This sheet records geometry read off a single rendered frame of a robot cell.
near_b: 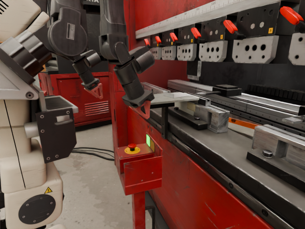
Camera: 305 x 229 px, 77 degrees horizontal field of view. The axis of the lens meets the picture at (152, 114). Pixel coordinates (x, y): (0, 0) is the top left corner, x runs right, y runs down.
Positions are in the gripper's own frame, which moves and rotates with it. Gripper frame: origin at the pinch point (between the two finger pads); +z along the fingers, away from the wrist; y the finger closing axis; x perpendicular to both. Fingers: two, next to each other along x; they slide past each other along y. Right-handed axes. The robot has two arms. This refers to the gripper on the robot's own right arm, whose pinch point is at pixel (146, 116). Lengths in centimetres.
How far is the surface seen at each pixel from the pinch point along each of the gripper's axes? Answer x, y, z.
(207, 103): -32.6, 2.7, 18.3
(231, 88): -56, 5, 25
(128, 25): -68, 101, -16
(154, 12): -65, 59, -20
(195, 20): -48, 12, -15
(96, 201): 39, 85, 92
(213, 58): -36.9, -2.5, -2.8
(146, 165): 8.4, 2.9, 20.0
